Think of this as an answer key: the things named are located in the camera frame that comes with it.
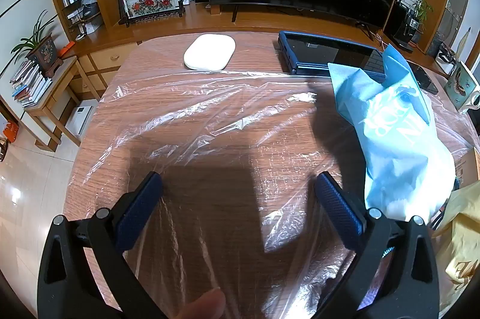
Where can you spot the clear plastic table sheet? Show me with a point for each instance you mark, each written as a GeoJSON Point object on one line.
{"type": "Point", "coordinates": [225, 116]}

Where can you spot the stack of books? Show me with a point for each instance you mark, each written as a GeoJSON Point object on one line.
{"type": "Point", "coordinates": [28, 86]}

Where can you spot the small orange object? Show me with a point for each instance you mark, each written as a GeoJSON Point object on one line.
{"type": "Point", "coordinates": [66, 48]}

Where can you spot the small green potted plant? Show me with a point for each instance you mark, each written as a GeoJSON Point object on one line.
{"type": "Point", "coordinates": [423, 9]}

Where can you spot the wooden side table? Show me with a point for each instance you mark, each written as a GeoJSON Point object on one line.
{"type": "Point", "coordinates": [56, 86]}

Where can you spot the light blue plastic bag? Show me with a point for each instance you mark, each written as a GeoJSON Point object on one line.
{"type": "Point", "coordinates": [393, 138]}

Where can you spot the framed red flower picture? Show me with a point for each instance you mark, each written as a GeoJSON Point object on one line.
{"type": "Point", "coordinates": [150, 5]}

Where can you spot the orange box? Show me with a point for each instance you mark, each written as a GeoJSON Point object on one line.
{"type": "Point", "coordinates": [10, 131]}

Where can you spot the white oval case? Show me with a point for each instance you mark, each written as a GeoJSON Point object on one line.
{"type": "Point", "coordinates": [210, 51]}

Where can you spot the white floor appliance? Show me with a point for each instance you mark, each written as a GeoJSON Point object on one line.
{"type": "Point", "coordinates": [79, 120]}

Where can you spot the cardboard box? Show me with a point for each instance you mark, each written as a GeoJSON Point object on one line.
{"type": "Point", "coordinates": [468, 165]}

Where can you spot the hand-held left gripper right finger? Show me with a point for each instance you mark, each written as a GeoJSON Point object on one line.
{"type": "Point", "coordinates": [337, 206]}

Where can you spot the black keyboard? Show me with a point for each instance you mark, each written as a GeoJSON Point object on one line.
{"type": "Point", "coordinates": [423, 78]}

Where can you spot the tall wall picture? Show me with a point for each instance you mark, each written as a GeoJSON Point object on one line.
{"type": "Point", "coordinates": [455, 3]}

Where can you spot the blue framed dark tray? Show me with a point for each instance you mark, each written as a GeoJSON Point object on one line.
{"type": "Point", "coordinates": [326, 52]}

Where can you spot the yellow paper bag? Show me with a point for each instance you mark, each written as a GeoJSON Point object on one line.
{"type": "Point", "coordinates": [465, 247]}

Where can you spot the black coffee machine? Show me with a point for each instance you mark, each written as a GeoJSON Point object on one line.
{"type": "Point", "coordinates": [405, 26]}

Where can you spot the bird print mug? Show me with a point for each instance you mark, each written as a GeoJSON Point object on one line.
{"type": "Point", "coordinates": [459, 86]}

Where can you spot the wooden television cabinet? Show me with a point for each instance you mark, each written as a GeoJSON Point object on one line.
{"type": "Point", "coordinates": [262, 20]}

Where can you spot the potted plant in patterned pot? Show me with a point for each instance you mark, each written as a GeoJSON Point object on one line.
{"type": "Point", "coordinates": [45, 52]}

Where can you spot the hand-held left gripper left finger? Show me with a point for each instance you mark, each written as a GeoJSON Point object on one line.
{"type": "Point", "coordinates": [140, 202]}

